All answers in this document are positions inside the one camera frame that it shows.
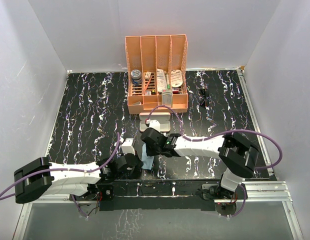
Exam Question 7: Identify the blue cleaning cloth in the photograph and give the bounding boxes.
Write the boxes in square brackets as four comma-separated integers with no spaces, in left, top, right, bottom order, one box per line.
[141,143,154,170]

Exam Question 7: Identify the pink glasses case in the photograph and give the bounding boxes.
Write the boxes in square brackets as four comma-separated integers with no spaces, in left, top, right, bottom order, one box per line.
[139,112,171,133]

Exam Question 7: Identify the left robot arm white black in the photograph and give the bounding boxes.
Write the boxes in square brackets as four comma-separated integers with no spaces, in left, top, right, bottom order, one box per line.
[14,153,144,204]

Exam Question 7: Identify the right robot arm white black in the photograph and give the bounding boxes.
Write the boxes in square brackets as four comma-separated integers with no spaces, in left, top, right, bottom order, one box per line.
[141,127,259,200]

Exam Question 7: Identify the black sunglasses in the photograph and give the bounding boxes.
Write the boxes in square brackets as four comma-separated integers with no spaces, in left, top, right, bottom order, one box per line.
[200,87,210,108]

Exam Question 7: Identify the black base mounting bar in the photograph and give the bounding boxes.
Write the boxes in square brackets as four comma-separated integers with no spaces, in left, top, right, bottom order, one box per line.
[69,179,248,212]

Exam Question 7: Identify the grey white small box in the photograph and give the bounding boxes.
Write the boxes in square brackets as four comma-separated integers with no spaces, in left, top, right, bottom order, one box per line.
[161,89,173,107]

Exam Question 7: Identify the white tube package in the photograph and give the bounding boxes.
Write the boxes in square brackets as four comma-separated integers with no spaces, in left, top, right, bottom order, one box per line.
[156,68,167,93]

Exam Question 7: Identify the red pencil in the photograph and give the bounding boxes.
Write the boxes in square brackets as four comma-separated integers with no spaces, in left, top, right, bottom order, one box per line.
[144,74,154,92]

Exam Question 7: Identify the oval beige tag package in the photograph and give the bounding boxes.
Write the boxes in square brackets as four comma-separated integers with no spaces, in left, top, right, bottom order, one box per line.
[170,69,183,88]

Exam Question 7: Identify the small white card box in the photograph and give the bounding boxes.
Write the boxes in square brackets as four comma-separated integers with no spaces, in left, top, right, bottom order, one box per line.
[144,71,152,80]

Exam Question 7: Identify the blue white round tin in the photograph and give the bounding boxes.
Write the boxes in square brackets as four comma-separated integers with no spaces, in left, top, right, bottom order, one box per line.
[130,69,143,85]

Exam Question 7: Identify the orange desk organizer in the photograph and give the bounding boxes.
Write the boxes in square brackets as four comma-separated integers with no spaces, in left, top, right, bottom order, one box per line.
[125,34,189,115]

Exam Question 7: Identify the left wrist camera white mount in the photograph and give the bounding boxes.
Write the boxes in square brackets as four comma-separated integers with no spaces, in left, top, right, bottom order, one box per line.
[121,138,136,155]

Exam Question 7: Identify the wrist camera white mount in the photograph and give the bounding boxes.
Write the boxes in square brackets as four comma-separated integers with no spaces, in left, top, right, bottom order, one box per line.
[145,119,161,132]
[121,138,136,155]

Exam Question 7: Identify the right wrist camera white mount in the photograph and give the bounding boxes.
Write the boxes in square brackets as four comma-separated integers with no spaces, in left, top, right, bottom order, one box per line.
[145,119,161,132]

